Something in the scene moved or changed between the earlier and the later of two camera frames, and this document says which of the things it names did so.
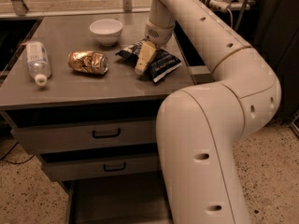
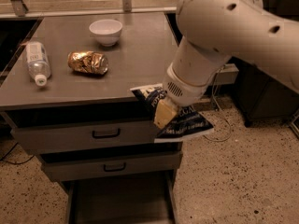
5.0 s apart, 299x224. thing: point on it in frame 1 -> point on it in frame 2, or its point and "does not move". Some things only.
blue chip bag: [163, 63] -> [190, 122]
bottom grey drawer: [126, 199] does not move
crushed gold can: [88, 62] does not move
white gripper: [159, 35] -> [184, 91]
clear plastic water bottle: [38, 62] does not move
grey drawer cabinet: [82, 93] does not move
